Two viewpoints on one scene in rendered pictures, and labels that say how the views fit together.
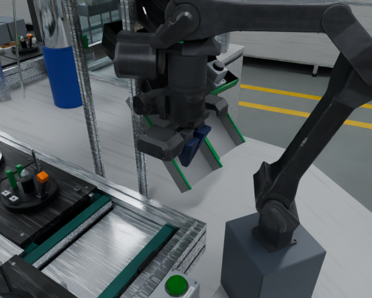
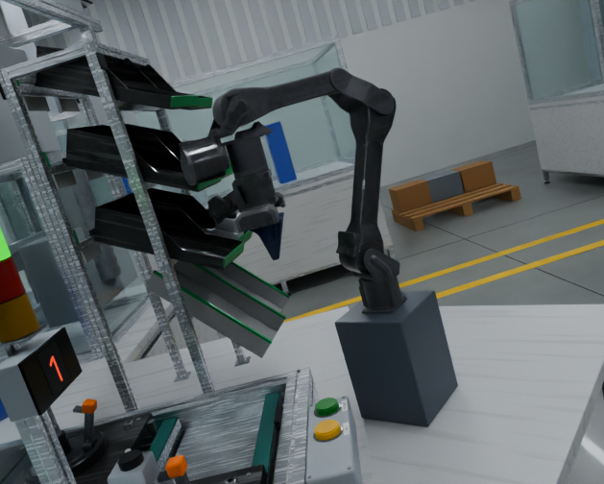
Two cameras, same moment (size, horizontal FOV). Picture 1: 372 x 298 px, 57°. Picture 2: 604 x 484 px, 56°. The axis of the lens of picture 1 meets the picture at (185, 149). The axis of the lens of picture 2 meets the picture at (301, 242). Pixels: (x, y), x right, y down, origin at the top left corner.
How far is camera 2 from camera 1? 0.54 m
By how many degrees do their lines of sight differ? 33
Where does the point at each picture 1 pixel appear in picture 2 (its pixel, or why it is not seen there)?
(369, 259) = (475, 329)
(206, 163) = (265, 326)
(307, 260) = (424, 302)
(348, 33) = (351, 84)
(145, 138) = (247, 213)
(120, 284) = (266, 447)
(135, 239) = (240, 431)
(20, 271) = not seen: outside the picture
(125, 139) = not seen: hidden behind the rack
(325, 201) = not seen: hidden behind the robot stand
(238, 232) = (352, 320)
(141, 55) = (210, 151)
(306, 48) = (260, 266)
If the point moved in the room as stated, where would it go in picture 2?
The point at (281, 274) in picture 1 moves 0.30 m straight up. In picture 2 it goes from (413, 321) to (370, 151)
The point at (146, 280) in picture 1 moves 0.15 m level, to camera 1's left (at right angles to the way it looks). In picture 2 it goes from (292, 426) to (208, 474)
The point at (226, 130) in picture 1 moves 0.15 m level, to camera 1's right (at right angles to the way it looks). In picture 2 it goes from (261, 297) to (310, 275)
